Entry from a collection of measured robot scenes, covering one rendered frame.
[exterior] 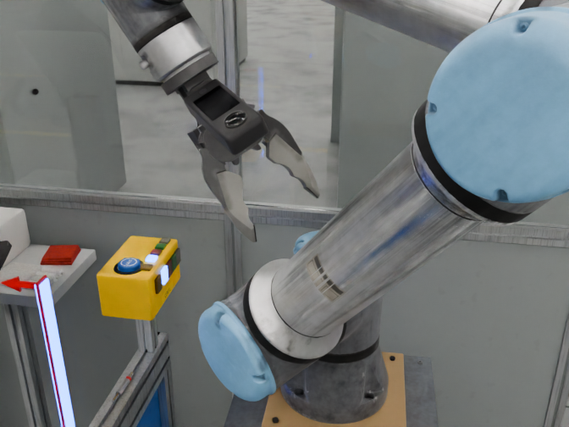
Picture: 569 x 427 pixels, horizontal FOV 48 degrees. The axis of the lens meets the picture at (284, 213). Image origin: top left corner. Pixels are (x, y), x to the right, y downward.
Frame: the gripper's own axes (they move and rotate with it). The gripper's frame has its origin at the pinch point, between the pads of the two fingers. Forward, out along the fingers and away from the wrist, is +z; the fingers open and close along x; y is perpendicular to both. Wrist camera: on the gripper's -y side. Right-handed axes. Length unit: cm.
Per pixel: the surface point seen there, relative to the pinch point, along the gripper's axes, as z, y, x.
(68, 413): 12, 29, 40
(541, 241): 52, 53, -57
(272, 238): 21, 82, -9
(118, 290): 3, 44, 25
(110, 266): 0, 47, 24
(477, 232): 44, 59, -47
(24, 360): 15, 105, 61
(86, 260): 1, 97, 32
